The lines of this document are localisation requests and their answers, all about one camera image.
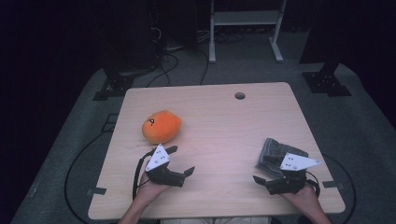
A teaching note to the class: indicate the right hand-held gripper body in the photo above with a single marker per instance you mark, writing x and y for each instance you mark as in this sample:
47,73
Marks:
295,162

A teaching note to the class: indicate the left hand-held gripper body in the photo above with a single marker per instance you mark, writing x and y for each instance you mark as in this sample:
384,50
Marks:
158,159

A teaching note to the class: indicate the gray fluffy cloth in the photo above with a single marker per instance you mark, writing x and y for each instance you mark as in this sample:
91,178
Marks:
270,148

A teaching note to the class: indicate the orange plush toy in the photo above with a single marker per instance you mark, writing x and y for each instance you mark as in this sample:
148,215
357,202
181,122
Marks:
162,127

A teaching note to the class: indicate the person's left hand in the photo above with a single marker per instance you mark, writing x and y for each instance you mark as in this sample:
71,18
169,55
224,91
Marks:
149,189

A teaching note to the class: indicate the person's right hand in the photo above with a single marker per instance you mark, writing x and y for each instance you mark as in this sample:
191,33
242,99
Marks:
303,199

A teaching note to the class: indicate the black tape strip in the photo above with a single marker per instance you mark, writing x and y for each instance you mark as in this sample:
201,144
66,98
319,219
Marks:
332,184
97,190

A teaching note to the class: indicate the black stand base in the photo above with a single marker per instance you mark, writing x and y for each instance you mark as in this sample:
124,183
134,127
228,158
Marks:
116,85
327,83

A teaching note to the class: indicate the dark equipment rack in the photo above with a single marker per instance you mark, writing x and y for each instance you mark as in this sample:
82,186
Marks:
134,37

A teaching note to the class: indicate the white metal stand frame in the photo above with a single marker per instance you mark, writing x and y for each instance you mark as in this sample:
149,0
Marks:
246,18

